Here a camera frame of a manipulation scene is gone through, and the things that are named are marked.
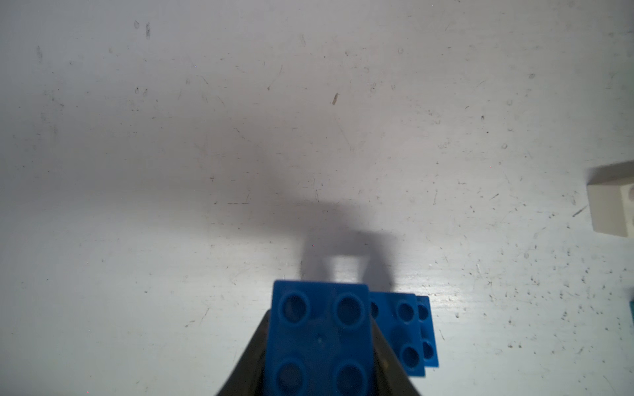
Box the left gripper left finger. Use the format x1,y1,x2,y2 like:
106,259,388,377
217,310,271,396

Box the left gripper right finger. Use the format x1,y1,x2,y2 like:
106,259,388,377
371,323,420,396

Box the blue small lego brick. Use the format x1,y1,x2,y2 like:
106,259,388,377
416,295,439,368
264,280,374,395

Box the blue long lego brick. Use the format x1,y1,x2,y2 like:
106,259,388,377
370,291,425,377

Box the white small lego brick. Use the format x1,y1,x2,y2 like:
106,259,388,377
586,160,633,239

